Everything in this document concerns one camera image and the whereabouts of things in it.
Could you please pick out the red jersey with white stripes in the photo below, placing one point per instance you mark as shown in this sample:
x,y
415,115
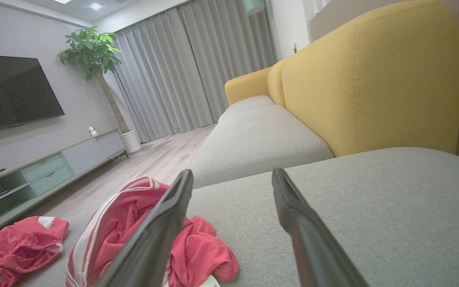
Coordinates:
x,y
114,223

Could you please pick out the small white security camera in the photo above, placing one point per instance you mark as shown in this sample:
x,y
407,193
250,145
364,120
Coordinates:
x,y
93,130

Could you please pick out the long low TV cabinet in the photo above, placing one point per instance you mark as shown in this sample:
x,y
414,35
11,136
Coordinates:
x,y
90,151

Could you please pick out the pale green lamp shade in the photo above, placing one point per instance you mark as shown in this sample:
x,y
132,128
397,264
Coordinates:
x,y
253,6

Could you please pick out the grey sofa seat cushion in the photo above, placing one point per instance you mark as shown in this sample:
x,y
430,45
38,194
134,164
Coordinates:
x,y
249,104

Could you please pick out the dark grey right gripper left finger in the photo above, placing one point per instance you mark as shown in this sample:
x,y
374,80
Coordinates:
x,y
153,239

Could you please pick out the grey pleated curtain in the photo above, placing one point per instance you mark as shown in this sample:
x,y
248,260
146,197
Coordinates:
x,y
173,71

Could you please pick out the white wall socket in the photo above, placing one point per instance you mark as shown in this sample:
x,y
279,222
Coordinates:
x,y
293,47

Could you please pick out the recessed ceiling light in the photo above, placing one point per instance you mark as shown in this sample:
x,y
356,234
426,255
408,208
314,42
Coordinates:
x,y
62,1
95,6

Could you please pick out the red shorts with white hems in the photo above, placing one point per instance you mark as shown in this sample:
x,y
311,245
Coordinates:
x,y
18,247

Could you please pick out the green leafy indoor tree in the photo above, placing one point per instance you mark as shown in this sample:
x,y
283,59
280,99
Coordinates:
x,y
90,52

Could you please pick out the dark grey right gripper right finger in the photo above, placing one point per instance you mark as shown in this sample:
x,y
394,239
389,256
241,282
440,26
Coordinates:
x,y
313,247

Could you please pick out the black flat screen television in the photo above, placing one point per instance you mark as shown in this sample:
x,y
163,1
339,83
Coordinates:
x,y
10,91

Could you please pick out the large grey sofa cushion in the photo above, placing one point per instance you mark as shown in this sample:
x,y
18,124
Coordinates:
x,y
393,215

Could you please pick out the yellow sofa backrest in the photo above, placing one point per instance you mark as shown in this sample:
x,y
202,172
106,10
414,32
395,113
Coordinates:
x,y
393,83

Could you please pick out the grey sofa back cushion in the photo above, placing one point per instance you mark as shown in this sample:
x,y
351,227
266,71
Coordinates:
x,y
253,143

